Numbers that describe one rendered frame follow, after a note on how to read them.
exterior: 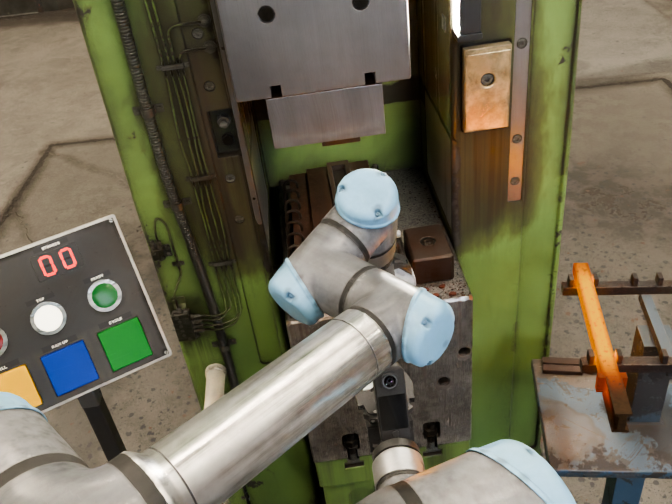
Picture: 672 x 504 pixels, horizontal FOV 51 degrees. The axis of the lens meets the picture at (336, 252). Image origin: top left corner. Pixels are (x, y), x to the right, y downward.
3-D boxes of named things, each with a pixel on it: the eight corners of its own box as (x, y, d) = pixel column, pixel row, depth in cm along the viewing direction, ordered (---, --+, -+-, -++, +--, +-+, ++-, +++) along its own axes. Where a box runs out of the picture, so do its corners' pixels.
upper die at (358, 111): (386, 133, 124) (382, 83, 119) (274, 149, 124) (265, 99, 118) (357, 51, 158) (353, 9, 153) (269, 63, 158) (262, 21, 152)
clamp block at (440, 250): (454, 280, 145) (454, 255, 142) (414, 285, 145) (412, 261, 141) (442, 246, 155) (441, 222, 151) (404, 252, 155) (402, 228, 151)
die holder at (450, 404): (471, 440, 167) (473, 296, 141) (313, 463, 166) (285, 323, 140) (425, 292, 212) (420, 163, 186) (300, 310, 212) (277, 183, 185)
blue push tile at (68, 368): (100, 378, 124) (83, 339, 123) (57, 397, 121) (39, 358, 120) (99, 377, 126) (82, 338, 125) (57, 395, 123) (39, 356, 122)
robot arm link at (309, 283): (318, 314, 75) (380, 241, 78) (251, 275, 82) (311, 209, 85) (342, 351, 80) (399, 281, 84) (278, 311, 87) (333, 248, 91)
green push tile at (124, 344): (153, 354, 128) (138, 316, 127) (113, 372, 125) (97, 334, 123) (151, 353, 130) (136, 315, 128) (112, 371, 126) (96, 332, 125)
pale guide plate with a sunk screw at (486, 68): (508, 127, 139) (512, 43, 129) (464, 133, 139) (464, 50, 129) (505, 122, 141) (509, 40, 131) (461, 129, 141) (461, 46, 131)
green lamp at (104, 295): (119, 308, 125) (112, 289, 122) (93, 312, 125) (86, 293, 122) (122, 297, 127) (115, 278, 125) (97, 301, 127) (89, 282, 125)
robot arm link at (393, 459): (373, 473, 97) (431, 464, 97) (369, 446, 100) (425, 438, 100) (377, 505, 101) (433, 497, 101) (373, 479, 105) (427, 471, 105)
